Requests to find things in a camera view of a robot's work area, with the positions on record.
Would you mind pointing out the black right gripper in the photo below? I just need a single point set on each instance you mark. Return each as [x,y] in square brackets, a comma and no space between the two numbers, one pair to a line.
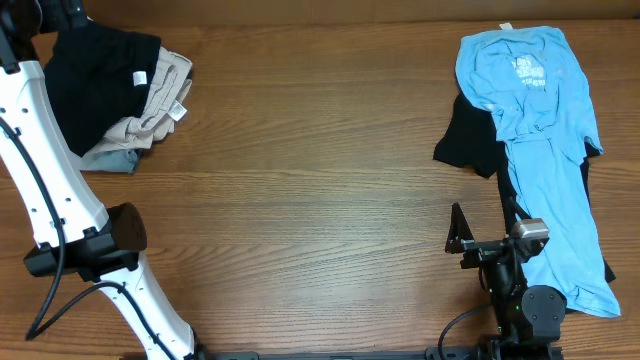
[462,238]

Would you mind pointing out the black t-shirt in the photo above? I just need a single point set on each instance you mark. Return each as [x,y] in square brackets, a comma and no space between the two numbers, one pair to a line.
[96,76]

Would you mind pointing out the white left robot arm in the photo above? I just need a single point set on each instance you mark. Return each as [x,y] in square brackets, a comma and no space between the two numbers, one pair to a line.
[83,246]

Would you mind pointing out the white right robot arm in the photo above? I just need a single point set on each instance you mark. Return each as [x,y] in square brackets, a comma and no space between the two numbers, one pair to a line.
[528,317]

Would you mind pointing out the black garment under blue shirt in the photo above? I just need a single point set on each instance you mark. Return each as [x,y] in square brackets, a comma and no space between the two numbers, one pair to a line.
[470,145]

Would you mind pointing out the light blue t-shirt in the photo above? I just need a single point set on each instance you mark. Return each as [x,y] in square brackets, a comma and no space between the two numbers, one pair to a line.
[531,83]

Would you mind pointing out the folded beige garment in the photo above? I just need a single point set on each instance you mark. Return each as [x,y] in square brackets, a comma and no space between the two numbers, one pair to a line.
[164,108]

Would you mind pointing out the folded light blue jeans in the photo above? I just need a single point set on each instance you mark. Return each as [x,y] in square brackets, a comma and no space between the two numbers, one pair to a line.
[117,161]

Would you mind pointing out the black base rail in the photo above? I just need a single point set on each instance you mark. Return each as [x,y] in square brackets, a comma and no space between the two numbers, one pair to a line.
[340,355]

